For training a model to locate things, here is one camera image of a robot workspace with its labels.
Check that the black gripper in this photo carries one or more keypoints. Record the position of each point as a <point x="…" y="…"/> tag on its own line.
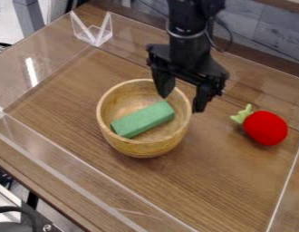
<point x="185" y="59"/>

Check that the green rectangular block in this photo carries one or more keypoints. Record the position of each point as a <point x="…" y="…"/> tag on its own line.
<point x="142" y="120"/>

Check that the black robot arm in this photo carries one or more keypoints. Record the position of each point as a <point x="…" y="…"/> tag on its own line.
<point x="190" y="16"/>

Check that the brown wooden bowl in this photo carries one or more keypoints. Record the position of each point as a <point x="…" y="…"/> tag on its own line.
<point x="128" y="97"/>

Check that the red plush strawberry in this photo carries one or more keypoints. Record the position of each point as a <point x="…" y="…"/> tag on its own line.
<point x="262" y="125"/>

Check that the clear acrylic corner bracket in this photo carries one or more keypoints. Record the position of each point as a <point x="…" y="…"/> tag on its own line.
<point x="92" y="34"/>

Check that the clear acrylic tray enclosure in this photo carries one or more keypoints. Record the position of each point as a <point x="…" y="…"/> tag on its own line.
<point x="218" y="183"/>

